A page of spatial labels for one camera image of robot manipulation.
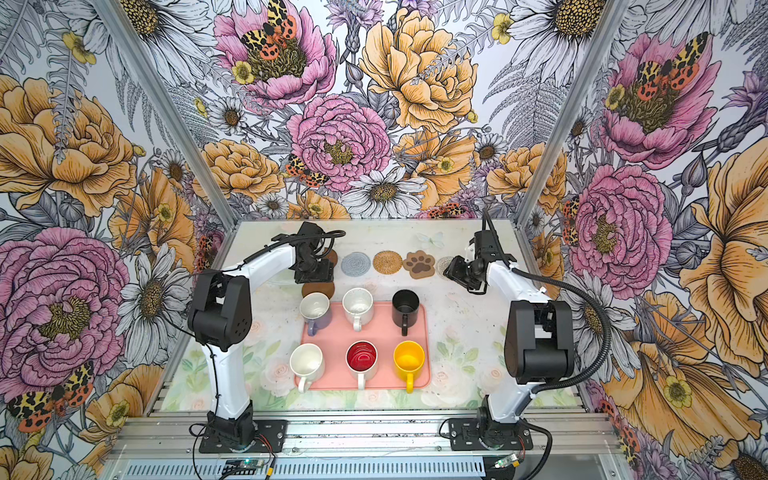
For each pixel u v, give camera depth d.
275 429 0.76
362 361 0.85
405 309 0.92
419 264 1.08
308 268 0.84
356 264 1.09
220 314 0.54
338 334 0.92
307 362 0.83
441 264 1.08
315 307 0.94
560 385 0.48
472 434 0.75
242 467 0.71
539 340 0.47
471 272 0.80
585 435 0.77
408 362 0.85
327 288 1.01
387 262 1.09
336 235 0.89
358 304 0.97
